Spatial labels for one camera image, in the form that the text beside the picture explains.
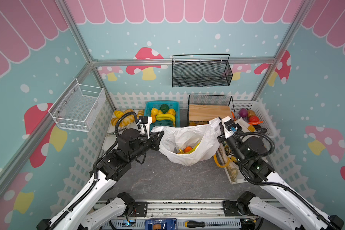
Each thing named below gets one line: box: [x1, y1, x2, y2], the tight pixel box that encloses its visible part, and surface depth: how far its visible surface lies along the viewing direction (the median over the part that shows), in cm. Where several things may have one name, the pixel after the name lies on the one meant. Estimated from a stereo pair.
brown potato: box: [247, 109, 256, 118], surface depth 114 cm
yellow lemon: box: [150, 107, 159, 116], surface depth 112 cm
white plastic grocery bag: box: [150, 117, 221, 167], surface depth 72 cm
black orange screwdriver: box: [184, 220, 235, 229], surface depth 70 cm
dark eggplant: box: [255, 127, 268, 134], surface depth 96 cm
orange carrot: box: [247, 120, 264, 126], surface depth 105 cm
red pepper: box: [248, 115, 260, 123], surface depth 108 cm
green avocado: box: [160, 103, 170, 114], surface depth 114 cm
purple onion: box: [239, 107, 248, 118], surface depth 114 cm
